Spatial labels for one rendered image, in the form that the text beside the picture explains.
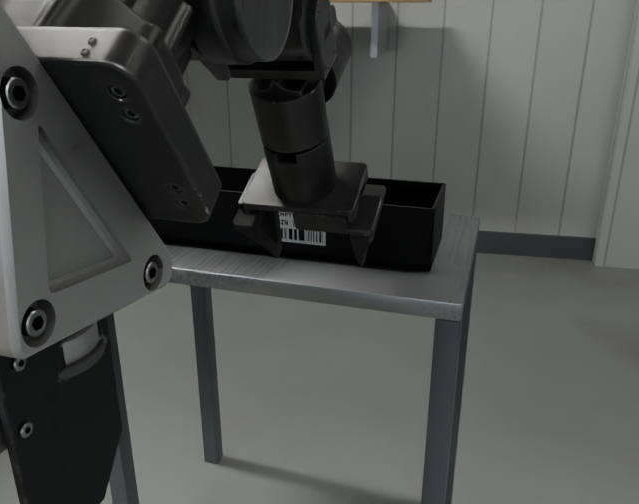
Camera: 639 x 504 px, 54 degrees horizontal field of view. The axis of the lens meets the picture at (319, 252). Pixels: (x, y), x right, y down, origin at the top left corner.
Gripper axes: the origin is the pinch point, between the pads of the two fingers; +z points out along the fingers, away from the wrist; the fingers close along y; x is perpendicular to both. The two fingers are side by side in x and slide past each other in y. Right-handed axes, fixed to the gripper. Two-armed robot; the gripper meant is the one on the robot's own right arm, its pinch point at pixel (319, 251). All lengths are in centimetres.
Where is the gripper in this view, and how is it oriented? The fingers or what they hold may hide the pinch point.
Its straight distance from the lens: 62.1
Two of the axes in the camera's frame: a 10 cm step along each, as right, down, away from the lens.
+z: 1.4, 6.8, 7.2
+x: -2.5, 7.3, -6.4
